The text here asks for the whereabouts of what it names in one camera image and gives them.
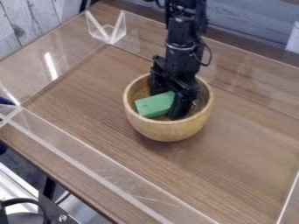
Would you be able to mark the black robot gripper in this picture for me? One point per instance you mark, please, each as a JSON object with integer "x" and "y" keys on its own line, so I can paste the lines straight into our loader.
{"x": 172, "y": 73}

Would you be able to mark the green rectangular block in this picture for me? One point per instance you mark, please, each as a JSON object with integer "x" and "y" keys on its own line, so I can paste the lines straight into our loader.
{"x": 155, "y": 105}

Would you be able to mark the brown wooden bowl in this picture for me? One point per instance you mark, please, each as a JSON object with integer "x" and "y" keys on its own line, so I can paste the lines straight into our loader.
{"x": 161, "y": 129}

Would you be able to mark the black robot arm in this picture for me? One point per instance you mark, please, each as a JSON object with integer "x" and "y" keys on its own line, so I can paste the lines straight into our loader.
{"x": 185, "y": 23}

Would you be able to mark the clear acrylic tray walls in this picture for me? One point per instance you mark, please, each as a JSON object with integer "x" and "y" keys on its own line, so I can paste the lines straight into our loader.
{"x": 229, "y": 175}

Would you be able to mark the blue object at left edge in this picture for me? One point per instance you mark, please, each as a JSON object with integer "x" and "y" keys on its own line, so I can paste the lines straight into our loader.
{"x": 5, "y": 101}

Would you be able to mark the black metal bracket with screw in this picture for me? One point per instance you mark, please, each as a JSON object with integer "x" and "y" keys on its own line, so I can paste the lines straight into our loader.
{"x": 55, "y": 214}

